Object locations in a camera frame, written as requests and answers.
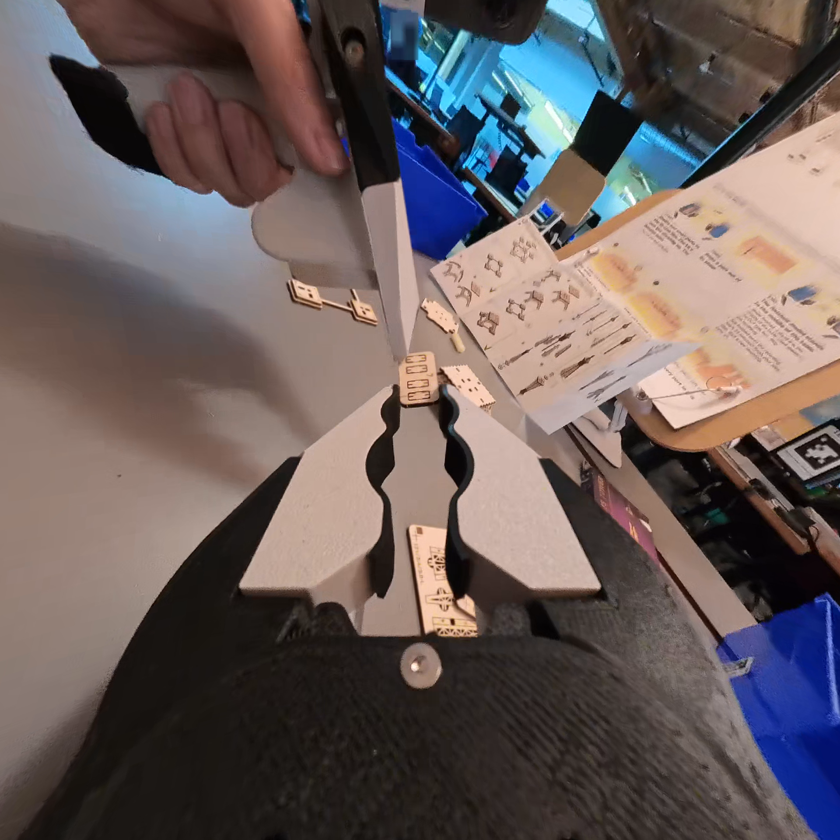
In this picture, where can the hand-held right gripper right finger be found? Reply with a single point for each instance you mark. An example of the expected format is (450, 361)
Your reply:
(525, 525)

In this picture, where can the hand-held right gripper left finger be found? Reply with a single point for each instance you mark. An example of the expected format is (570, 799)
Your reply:
(321, 525)

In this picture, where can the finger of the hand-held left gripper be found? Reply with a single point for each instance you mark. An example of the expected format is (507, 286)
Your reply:
(390, 262)

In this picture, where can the small rectangular wooden piece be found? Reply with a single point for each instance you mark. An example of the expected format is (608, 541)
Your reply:
(418, 377)

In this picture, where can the grey desk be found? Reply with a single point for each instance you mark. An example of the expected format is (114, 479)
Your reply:
(131, 525)

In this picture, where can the person's left hand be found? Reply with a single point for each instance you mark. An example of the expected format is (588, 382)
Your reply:
(197, 33)

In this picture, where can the small jagged wooden plate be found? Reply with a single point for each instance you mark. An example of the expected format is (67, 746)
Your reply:
(438, 315)

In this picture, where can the blue plastic bin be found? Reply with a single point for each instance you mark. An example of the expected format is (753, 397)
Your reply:
(439, 197)
(794, 709)

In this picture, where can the purple puzzle box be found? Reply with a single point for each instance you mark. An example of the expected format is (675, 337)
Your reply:
(623, 518)

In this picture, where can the small white wax stick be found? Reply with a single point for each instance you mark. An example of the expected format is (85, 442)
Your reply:
(457, 342)

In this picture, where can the wooden sheet with lattice parts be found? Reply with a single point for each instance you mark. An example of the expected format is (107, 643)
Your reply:
(423, 590)

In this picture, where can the paper instruction manual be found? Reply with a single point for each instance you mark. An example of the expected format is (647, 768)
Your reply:
(558, 315)

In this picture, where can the hanging sign panel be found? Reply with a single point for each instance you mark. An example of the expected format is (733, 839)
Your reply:
(577, 184)

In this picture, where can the tan backing board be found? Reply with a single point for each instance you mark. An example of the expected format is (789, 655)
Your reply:
(735, 430)

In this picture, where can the black white marker tag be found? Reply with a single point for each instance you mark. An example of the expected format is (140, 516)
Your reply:
(817, 456)

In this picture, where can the black metal bar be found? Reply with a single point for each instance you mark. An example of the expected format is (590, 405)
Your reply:
(774, 108)

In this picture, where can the wooden frame with square feet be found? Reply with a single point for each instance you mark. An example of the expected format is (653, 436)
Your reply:
(305, 293)

